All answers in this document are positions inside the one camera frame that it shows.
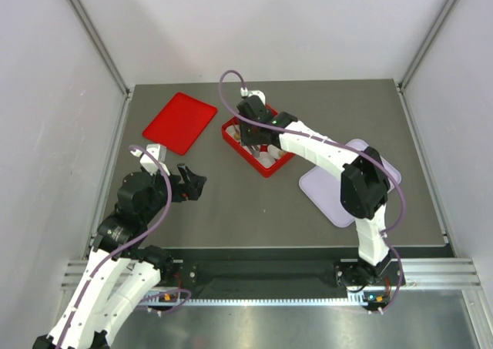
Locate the red chocolate box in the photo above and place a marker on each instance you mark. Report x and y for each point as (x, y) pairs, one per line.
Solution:
(245, 153)

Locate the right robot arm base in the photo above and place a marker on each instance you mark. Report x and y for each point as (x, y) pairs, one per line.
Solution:
(362, 276)

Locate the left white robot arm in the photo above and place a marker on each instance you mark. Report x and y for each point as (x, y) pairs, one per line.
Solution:
(119, 273)

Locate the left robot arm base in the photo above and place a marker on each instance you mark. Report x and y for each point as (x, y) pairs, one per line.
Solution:
(173, 272)

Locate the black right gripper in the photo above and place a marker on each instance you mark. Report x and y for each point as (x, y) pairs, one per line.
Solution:
(245, 139)

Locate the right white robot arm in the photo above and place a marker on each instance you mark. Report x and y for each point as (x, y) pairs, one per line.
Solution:
(296, 138)

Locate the metal serving tongs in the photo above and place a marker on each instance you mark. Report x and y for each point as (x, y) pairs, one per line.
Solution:
(255, 151)

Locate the red box lid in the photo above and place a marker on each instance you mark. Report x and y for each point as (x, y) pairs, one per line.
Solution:
(179, 123)

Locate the white paper cup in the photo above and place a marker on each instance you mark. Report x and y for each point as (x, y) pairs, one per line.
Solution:
(273, 151)
(230, 130)
(265, 159)

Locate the aluminium cable duct rail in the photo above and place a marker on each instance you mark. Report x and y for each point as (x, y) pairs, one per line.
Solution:
(420, 274)

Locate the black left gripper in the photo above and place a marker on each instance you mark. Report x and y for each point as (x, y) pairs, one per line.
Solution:
(194, 191)

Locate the lavender tray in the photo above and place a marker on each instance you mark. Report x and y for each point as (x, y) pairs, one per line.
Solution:
(327, 198)

